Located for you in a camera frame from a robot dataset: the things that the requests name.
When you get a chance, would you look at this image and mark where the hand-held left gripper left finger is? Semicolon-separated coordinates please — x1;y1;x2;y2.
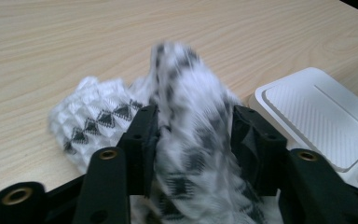
73;105;161;224

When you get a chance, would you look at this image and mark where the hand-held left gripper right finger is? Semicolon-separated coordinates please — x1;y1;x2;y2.
231;105;358;224

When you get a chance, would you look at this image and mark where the white desk lamp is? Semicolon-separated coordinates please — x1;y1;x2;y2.
248;66;358;195

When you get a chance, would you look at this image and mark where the white grey patterned cloth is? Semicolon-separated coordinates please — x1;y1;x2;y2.
48;41;281;224

